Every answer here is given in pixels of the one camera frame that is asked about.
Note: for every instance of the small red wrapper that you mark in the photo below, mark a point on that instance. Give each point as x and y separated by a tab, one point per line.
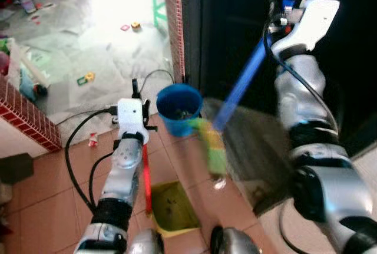
92	141

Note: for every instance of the green plastic stool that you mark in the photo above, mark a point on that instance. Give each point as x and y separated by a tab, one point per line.
159	6

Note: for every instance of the dark door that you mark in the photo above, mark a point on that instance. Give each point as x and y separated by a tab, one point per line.
235	18

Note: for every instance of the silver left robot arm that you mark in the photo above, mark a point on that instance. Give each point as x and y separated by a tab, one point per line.
121	171

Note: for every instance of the silver robot leg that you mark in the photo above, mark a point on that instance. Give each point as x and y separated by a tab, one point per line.
235	242
146	243

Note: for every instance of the dark grey box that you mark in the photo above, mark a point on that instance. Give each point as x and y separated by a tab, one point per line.
15	168

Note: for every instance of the low red brick wall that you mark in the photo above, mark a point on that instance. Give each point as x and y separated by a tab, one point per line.
26	118

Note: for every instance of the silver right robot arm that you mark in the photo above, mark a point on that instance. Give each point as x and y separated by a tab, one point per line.
300	89

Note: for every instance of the green and yellow toy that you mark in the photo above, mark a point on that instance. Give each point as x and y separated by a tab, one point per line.
86	78

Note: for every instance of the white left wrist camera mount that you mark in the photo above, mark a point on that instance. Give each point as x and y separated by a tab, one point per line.
131	115

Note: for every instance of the blue plastic bucket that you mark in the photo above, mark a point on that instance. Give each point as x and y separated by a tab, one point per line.
177	121

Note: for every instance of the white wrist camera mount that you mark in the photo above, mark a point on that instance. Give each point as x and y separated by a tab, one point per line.
131	115
309	21

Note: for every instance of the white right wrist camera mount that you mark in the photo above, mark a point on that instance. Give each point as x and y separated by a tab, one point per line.
309	21

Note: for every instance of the blue plastic item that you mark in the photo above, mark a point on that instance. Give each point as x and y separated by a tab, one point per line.
29	86

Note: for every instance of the red and yellow toy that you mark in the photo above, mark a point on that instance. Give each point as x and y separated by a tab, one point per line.
134	26

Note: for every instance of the silver left robot leg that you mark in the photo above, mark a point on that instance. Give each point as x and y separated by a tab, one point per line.
146	243

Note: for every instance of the red brick pillar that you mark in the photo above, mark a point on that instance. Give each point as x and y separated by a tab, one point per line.
174	24

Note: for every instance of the silver right robot leg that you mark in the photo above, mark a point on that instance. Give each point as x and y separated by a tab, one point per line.
235	242

